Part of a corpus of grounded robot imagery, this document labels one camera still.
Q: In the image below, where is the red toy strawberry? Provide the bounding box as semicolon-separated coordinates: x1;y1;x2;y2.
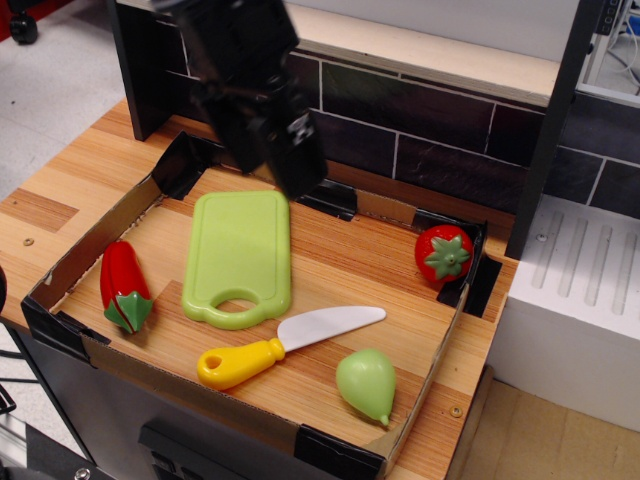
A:
414;224;474;283

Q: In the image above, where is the red toy chili pepper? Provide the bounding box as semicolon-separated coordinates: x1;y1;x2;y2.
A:
100;241;153;333

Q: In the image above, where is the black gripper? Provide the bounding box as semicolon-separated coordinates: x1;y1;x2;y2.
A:
159;1;328;198

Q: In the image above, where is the white foam block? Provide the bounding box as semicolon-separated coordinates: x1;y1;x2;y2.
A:
488;196;639;431

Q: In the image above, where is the green plastic cutting board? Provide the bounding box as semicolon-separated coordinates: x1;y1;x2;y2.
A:
182;190;291;330

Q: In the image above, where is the cardboard fence with black tape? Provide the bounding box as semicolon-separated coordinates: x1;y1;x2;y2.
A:
23;133;501;479

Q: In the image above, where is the yellow handled white toy knife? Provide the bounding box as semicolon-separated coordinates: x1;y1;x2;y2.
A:
197;306;387;391

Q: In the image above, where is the black caster wheel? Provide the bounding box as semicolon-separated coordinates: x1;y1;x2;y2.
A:
9;11;39;45

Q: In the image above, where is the green toy pear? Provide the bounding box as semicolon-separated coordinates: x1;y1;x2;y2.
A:
336;349;396;427

